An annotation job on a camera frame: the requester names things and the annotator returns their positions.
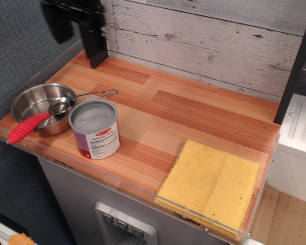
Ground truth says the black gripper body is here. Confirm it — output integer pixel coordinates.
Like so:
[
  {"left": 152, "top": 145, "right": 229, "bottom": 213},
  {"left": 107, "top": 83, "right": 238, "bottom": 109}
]
[{"left": 40, "top": 0, "right": 104, "bottom": 18}]

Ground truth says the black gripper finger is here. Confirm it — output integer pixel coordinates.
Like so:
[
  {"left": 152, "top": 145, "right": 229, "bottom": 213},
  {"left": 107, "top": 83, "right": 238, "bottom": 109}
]
[
  {"left": 42, "top": 9, "right": 73, "bottom": 43},
  {"left": 79, "top": 12, "right": 108, "bottom": 58}
]

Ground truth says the yellow cloth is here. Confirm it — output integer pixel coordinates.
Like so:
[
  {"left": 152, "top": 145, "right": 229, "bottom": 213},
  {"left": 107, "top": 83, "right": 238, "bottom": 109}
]
[{"left": 154, "top": 139, "right": 260, "bottom": 238}]

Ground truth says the toy tin can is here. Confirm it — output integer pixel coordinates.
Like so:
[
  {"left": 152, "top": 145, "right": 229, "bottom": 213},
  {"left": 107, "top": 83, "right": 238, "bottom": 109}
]
[{"left": 68, "top": 97, "right": 120, "bottom": 160}]

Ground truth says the grey toy fridge cabinet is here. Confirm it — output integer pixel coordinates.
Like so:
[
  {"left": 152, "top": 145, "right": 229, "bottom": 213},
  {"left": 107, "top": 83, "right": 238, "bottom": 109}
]
[{"left": 38, "top": 157, "right": 226, "bottom": 244}]

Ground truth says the silver dispenser panel with buttons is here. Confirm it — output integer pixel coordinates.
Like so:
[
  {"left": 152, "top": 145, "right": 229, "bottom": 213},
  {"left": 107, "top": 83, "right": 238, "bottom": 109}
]
[{"left": 95, "top": 202, "right": 158, "bottom": 244}]

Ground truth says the black and white base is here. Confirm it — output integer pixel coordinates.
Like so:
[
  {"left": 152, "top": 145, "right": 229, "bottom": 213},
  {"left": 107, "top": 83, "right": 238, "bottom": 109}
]
[{"left": 0, "top": 214, "right": 29, "bottom": 244}]

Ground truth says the orange object bottom left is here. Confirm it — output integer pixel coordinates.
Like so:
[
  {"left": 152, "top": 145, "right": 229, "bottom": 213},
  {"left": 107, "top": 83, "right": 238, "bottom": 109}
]
[{"left": 8, "top": 233, "right": 35, "bottom": 245}]

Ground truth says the white appliance at right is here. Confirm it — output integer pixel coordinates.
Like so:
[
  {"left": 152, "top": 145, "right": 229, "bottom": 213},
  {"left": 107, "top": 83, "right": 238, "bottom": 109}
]
[{"left": 267, "top": 94, "right": 306, "bottom": 202}]

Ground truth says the spoon with red handle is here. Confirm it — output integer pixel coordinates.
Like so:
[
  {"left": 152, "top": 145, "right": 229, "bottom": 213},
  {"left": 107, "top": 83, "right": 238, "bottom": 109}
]
[{"left": 7, "top": 97, "right": 70, "bottom": 144}]

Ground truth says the steel pot with wire handle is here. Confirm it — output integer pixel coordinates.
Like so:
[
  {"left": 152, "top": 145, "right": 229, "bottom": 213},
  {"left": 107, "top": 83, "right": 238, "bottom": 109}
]
[{"left": 11, "top": 83, "right": 118, "bottom": 137}]

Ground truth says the dark right post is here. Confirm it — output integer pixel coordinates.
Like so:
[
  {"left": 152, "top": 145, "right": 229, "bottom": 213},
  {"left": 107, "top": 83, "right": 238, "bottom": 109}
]
[{"left": 273, "top": 30, "right": 306, "bottom": 125}]

